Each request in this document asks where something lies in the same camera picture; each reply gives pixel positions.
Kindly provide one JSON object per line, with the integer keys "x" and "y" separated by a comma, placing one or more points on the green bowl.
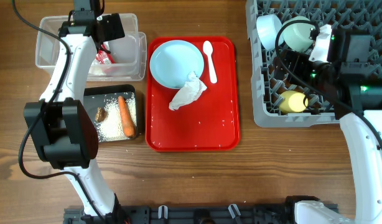
{"x": 296, "y": 36}

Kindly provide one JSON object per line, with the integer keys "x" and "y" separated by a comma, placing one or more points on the yellow plastic cup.
{"x": 293, "y": 102}

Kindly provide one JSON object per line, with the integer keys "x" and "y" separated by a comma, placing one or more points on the white plastic spoon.
{"x": 208, "y": 50}

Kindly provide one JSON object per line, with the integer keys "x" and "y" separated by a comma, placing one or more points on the red serving tray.
{"x": 212, "y": 122}

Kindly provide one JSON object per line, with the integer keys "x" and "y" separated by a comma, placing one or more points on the grey dishwasher rack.
{"x": 266, "y": 89}

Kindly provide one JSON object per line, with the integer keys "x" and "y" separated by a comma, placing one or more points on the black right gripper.
{"x": 298, "y": 61}

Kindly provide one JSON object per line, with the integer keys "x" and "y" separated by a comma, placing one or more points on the white napkin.
{"x": 190, "y": 92}

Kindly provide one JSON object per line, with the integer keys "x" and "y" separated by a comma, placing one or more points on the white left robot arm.
{"x": 61, "y": 130}

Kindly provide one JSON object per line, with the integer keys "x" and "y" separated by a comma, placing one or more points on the blue bowl with rice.
{"x": 268, "y": 27}

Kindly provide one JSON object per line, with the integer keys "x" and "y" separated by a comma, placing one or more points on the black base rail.
{"x": 259, "y": 214}

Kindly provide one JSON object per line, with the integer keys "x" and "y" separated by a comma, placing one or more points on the black tray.
{"x": 93, "y": 98}

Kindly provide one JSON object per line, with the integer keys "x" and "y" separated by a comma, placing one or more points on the red snack wrapper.
{"x": 103, "y": 61}

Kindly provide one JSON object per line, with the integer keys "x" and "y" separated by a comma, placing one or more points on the light blue plate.
{"x": 171, "y": 63}

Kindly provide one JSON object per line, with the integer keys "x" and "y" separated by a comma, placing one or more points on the brown food scrap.
{"x": 100, "y": 115}

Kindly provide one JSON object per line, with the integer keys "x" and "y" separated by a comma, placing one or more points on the orange carrot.
{"x": 126, "y": 119}

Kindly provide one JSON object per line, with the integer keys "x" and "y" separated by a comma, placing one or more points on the clear plastic bin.
{"x": 129, "y": 54}

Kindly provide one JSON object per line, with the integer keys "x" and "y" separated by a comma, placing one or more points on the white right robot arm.
{"x": 357, "y": 101}

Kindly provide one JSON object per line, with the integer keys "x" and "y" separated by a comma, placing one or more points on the pile of white rice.
{"x": 110, "y": 129}

